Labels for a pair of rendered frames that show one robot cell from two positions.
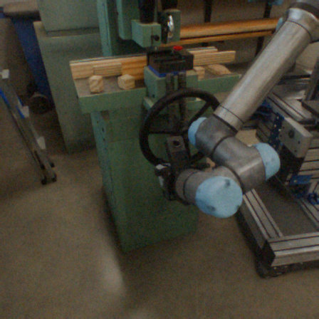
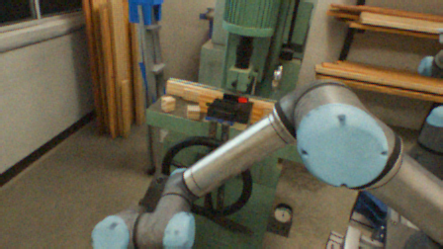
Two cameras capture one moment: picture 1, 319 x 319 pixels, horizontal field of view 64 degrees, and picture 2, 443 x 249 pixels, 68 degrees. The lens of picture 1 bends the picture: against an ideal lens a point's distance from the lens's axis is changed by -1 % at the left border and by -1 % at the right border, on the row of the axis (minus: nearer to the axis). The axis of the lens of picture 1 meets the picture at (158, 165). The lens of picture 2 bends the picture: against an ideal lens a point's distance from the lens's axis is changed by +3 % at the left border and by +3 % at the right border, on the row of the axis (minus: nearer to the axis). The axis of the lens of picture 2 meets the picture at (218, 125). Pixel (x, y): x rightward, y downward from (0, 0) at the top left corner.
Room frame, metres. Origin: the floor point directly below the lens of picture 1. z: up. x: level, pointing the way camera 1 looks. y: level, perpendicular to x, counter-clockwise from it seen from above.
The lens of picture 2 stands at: (0.05, -0.51, 1.42)
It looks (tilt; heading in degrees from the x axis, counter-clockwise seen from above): 28 degrees down; 32
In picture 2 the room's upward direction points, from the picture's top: 8 degrees clockwise
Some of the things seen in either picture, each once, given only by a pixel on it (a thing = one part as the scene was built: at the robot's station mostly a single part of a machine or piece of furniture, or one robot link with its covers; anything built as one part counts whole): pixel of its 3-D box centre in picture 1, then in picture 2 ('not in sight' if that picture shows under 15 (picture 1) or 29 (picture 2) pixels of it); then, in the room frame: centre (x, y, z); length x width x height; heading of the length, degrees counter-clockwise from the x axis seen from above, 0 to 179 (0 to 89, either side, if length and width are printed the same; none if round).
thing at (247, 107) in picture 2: (172, 61); (230, 110); (0.85, -0.04, 0.99); 0.13 x 0.11 x 0.06; 110
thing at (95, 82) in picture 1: (96, 83); (168, 104); (0.83, 0.21, 0.92); 0.04 x 0.03 x 0.04; 167
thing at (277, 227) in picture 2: not in sight; (281, 215); (0.99, -0.25, 0.58); 0.12 x 0.08 x 0.08; 20
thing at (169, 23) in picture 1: (166, 28); (277, 76); (1.19, -0.03, 1.02); 0.12 x 0.03 x 0.12; 20
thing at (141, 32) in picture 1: (146, 34); (241, 77); (1.05, 0.05, 1.03); 0.14 x 0.07 x 0.09; 20
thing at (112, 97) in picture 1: (160, 87); (229, 129); (0.93, -0.01, 0.87); 0.61 x 0.30 x 0.06; 110
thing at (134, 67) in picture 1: (152, 67); (229, 108); (0.96, 0.02, 0.94); 0.23 x 0.02 x 0.07; 110
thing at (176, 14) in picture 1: (168, 25); (286, 74); (1.26, -0.04, 1.02); 0.09 x 0.07 x 0.12; 110
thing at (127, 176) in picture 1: (143, 162); (223, 199); (1.14, 0.08, 0.36); 0.58 x 0.45 x 0.71; 20
